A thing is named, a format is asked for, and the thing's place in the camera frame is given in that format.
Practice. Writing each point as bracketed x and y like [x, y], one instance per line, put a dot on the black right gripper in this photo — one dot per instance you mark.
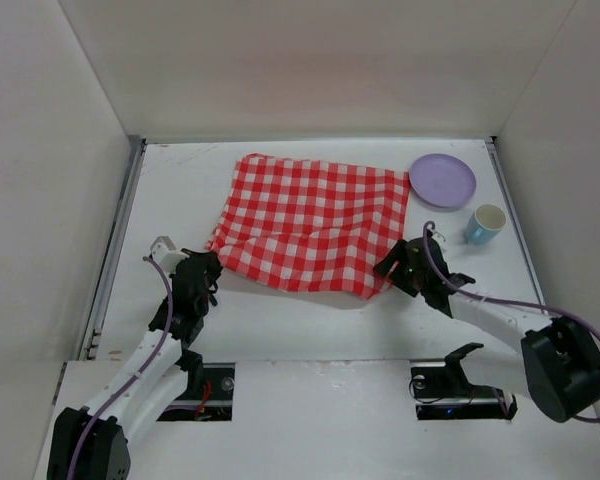
[396, 265]

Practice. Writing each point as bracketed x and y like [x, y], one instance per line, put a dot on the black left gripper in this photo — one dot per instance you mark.
[203, 265]

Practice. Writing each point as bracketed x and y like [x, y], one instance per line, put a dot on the lilac plastic plate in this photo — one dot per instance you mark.
[442, 180]

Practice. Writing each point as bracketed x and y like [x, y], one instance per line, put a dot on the light blue mug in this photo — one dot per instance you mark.
[485, 224]

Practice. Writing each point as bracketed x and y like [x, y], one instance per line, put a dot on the red white checkered cloth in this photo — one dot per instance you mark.
[306, 226]

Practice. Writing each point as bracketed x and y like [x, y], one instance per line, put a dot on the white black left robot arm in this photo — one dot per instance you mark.
[95, 441]

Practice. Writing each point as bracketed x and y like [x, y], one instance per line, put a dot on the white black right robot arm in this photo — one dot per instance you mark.
[555, 359]

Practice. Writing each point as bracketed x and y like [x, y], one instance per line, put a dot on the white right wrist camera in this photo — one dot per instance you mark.
[438, 237]

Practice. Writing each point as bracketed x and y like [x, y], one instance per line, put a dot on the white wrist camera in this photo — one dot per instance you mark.
[164, 252]
[438, 237]

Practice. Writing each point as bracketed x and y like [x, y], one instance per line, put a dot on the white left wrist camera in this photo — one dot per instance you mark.
[164, 252]

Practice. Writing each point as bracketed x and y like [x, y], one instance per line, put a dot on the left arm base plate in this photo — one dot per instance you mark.
[210, 401]

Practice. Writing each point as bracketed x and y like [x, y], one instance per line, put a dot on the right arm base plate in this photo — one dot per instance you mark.
[440, 394]

